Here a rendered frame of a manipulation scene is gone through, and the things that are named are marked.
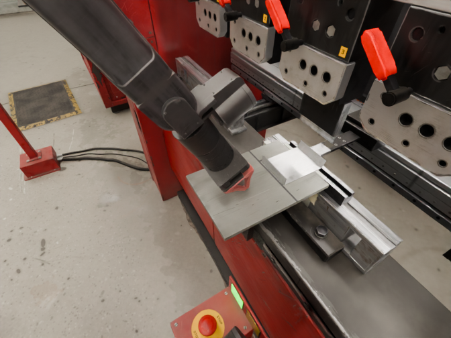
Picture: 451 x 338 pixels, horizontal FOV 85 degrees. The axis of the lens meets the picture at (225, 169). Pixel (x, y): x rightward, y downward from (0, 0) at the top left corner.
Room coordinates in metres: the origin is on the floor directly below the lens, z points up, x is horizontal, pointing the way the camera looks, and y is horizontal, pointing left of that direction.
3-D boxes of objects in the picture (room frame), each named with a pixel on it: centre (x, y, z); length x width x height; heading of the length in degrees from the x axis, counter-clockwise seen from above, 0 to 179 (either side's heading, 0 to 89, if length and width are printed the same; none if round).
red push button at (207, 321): (0.13, 0.04, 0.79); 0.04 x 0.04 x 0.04
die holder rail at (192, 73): (0.92, 0.07, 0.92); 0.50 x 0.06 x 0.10; 30
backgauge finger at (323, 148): (0.52, -0.33, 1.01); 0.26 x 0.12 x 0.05; 120
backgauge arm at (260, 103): (1.02, -0.31, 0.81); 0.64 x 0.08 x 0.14; 120
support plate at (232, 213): (0.37, -0.07, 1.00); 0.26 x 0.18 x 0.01; 120
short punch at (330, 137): (0.44, -0.20, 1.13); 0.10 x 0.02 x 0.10; 30
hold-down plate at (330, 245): (0.38, -0.17, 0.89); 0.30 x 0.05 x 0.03; 30
